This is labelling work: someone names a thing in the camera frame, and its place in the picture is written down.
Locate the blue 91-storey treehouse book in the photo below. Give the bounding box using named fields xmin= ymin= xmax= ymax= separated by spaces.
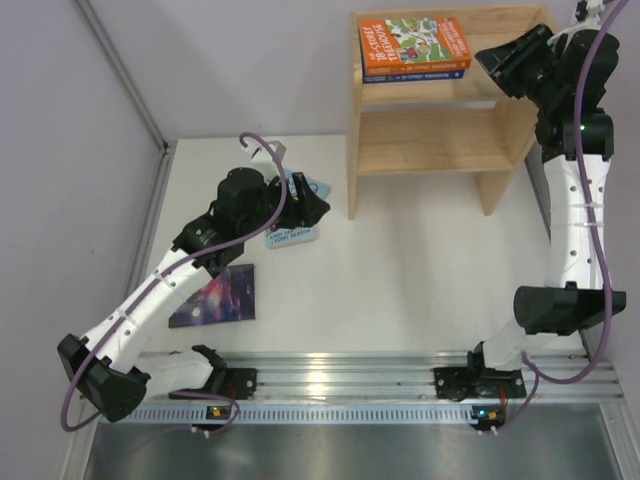
xmin=362 ymin=70 xmax=465 ymax=84

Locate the orange 78-storey treehouse book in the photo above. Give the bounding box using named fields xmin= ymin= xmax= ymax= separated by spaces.
xmin=358 ymin=17 xmax=472 ymax=77

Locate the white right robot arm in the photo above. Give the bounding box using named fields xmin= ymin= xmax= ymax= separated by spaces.
xmin=467 ymin=23 xmax=626 ymax=376

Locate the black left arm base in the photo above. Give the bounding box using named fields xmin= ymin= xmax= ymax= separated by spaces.
xmin=169 ymin=367 xmax=258 ymax=400

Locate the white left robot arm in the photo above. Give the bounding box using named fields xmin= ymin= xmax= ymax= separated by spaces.
xmin=57 ymin=168 xmax=330 ymax=422

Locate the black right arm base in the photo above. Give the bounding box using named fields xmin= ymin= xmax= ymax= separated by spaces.
xmin=433 ymin=367 xmax=527 ymax=402

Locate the light blue thin booklet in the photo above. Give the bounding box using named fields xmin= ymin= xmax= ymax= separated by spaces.
xmin=307 ymin=177 xmax=331 ymax=199

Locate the light blue 143-storey treehouse book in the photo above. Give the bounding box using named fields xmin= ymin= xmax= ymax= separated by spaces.
xmin=266 ymin=227 xmax=316 ymax=250

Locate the wooden two-tier shelf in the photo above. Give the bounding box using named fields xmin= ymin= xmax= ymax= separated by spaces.
xmin=346 ymin=4 xmax=558 ymax=219

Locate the purple galaxy cover book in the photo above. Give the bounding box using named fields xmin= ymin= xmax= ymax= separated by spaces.
xmin=168 ymin=264 xmax=256 ymax=329

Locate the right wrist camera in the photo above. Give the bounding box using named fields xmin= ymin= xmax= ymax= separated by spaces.
xmin=574 ymin=0 xmax=604 ymax=22

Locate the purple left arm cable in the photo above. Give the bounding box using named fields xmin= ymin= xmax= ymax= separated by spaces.
xmin=59 ymin=131 xmax=289 ymax=431

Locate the aluminium mounting rail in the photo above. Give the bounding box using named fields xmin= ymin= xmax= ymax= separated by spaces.
xmin=119 ymin=353 xmax=624 ymax=428

